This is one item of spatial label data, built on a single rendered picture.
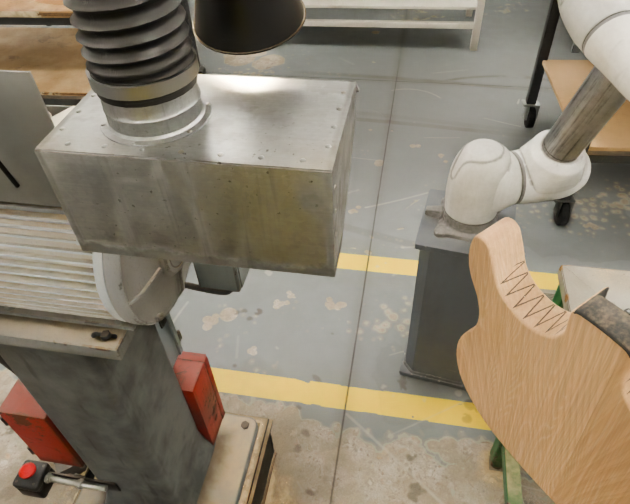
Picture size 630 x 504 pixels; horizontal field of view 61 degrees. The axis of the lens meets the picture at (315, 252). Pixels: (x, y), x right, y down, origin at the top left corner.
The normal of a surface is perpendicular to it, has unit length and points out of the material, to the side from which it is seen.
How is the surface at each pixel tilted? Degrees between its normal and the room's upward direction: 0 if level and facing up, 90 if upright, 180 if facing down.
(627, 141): 0
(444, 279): 90
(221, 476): 24
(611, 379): 98
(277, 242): 90
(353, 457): 0
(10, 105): 90
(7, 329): 0
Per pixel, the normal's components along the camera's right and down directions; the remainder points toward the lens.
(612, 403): -0.84, 0.49
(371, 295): -0.04, -0.71
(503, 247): 0.42, 0.29
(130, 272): 0.78, 0.24
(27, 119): -0.18, 0.70
